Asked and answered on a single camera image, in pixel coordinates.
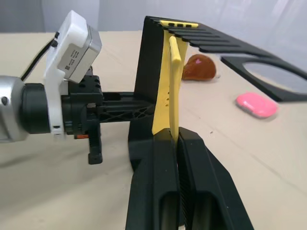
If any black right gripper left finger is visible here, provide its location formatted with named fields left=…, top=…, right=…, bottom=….
left=124, top=128, right=181, bottom=230

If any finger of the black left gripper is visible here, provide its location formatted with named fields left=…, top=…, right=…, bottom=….
left=103, top=92, right=135, bottom=101
left=102, top=99, right=156, bottom=124

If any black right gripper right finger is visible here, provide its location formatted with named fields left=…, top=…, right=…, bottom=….
left=177, top=126, right=255, bottom=230

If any black watch display stand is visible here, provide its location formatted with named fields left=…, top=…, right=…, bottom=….
left=128, top=15, right=307, bottom=172

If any plain yellow watch strap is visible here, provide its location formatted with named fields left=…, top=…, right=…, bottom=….
left=168, top=35, right=182, bottom=141

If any brown plush toy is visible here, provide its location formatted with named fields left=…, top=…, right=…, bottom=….
left=181, top=54, right=218, bottom=81

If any pink plastic case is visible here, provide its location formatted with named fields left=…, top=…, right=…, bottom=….
left=234, top=93, right=279, bottom=118

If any yellow watch strap with holes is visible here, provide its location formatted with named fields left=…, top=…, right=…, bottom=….
left=151, top=20, right=200, bottom=135

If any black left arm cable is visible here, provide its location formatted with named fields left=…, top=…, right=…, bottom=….
left=20, top=31, right=59, bottom=81

